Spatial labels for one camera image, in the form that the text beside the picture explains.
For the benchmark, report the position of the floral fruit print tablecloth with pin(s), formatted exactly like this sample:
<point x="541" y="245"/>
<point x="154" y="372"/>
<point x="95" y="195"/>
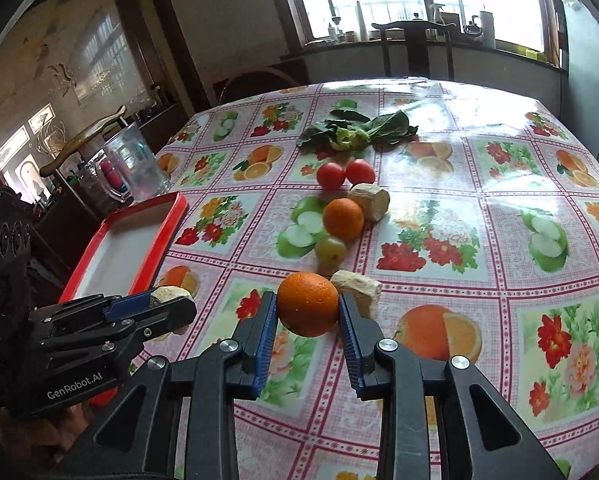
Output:
<point x="489" y="248"/>

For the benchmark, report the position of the green apple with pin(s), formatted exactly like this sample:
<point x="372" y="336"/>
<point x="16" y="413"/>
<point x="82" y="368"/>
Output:
<point x="330" y="251"/>

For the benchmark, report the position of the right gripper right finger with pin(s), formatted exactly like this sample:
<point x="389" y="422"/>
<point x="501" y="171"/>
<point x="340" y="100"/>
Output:
<point x="480" y="434"/>

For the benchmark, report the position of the spray bottle on sill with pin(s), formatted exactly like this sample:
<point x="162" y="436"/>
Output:
<point x="436" y="12"/>

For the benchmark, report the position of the dark teapot on sill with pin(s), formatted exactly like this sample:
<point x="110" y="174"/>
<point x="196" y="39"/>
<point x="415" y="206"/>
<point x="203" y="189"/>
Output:
<point x="472" y="32"/>

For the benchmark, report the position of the red rimmed white tray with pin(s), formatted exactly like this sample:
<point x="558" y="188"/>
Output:
<point x="124" y="256"/>

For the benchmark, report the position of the wooden chair left side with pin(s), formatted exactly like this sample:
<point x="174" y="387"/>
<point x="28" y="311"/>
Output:
<point x="76" y="143"/>

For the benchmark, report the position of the person's left hand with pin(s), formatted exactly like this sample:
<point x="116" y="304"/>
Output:
<point x="38" y="444"/>

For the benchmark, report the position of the red tomato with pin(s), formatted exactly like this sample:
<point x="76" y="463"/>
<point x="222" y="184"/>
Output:
<point x="359" y="171"/>
<point x="330" y="176"/>

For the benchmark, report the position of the yam piece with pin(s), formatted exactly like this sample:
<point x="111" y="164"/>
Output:
<point x="373" y="200"/>
<point x="184" y="315"/>
<point x="366" y="291"/>

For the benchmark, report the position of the round back dark chair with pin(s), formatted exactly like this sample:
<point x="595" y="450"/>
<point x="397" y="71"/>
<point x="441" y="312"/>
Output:
<point x="253" y="82"/>

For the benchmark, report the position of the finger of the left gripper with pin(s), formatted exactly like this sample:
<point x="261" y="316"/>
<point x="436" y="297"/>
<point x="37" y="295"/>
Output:
<point x="94" y="309"/>
<point x="49" y="339"/>

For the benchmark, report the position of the dark wooden chair far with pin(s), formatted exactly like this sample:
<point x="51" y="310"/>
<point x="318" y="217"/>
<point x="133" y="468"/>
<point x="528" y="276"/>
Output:
<point x="416" y="46"/>

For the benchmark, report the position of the green leafy vegetable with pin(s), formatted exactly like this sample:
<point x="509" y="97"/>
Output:
<point x="346" y="130"/>

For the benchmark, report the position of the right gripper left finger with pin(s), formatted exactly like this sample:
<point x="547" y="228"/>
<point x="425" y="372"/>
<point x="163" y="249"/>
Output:
<point x="135" y="437"/>

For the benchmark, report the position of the orange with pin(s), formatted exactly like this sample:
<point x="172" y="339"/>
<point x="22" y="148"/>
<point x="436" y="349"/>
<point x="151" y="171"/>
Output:
<point x="344" y="219"/>
<point x="307" y="304"/>

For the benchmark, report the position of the magenta thermos bottle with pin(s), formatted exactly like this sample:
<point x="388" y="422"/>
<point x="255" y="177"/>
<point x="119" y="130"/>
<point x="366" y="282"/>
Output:
<point x="112" y="176"/>

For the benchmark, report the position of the clear plastic pitcher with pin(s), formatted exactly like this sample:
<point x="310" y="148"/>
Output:
<point x="132" y="157"/>

